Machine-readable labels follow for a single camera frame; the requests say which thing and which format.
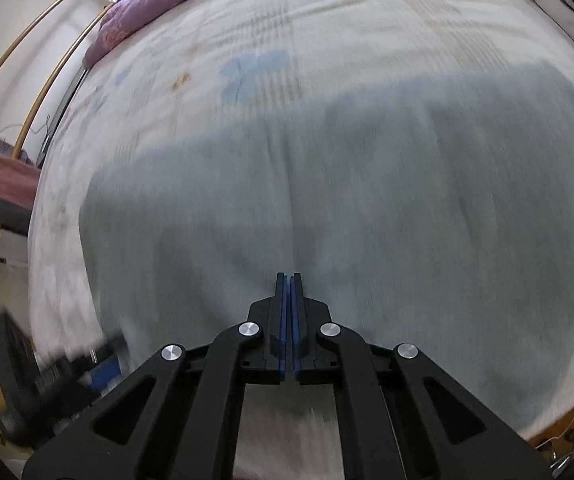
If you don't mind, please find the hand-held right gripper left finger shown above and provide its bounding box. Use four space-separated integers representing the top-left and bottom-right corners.
22 272 288 480

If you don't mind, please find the wooden bed with headboard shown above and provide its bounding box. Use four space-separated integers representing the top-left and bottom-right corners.
27 0 574 480

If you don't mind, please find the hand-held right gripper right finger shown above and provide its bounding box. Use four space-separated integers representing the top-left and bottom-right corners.
289 272 552 480

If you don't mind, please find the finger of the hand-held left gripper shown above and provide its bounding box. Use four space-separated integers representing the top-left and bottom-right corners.
37 335 130 396

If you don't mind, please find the white cable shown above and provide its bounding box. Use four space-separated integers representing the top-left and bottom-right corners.
537 400 574 461

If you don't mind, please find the purple floral duvet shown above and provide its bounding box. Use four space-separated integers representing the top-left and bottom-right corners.
83 0 278 68

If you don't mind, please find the grey maroon striped towel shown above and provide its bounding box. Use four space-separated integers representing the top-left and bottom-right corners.
0 142 42 226

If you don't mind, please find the grey zip hoodie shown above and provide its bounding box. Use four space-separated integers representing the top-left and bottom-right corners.
79 60 574 436

